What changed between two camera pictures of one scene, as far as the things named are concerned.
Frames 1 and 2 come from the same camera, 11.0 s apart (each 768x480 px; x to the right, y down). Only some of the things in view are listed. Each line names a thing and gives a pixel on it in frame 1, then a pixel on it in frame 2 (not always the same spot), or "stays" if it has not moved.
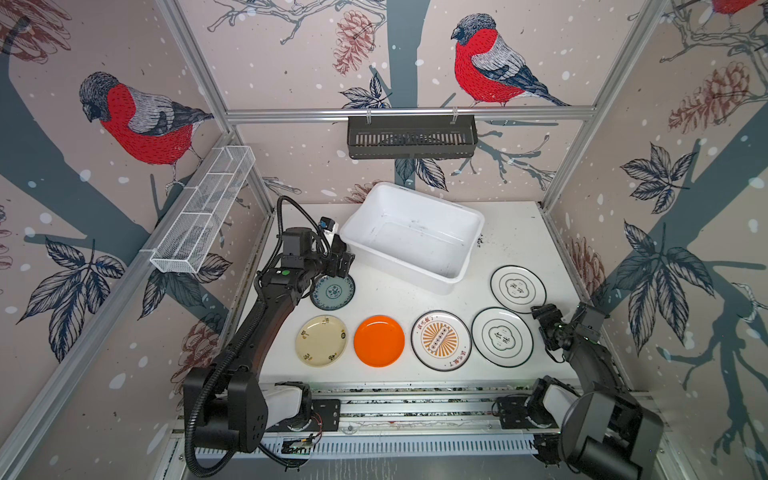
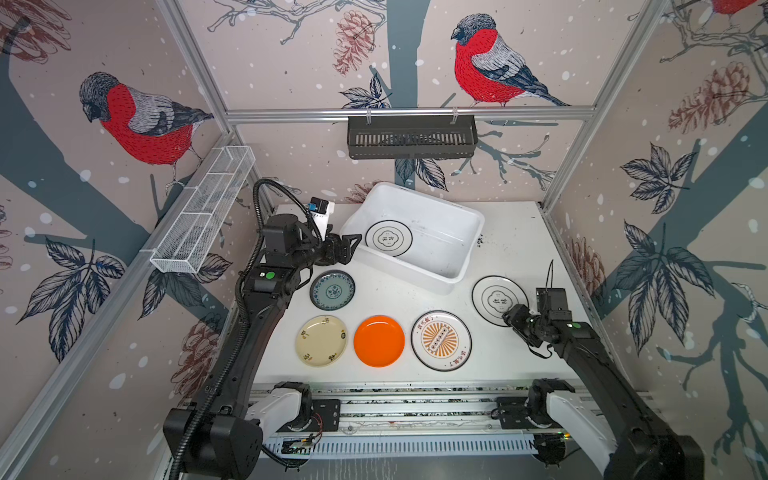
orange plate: x=378 y=341 stays
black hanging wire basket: x=412 y=137 stays
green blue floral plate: x=332 y=293 stays
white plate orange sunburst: x=441 y=340 stays
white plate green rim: x=517 y=288 to x=495 y=295
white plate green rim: x=501 y=337 to x=390 y=236
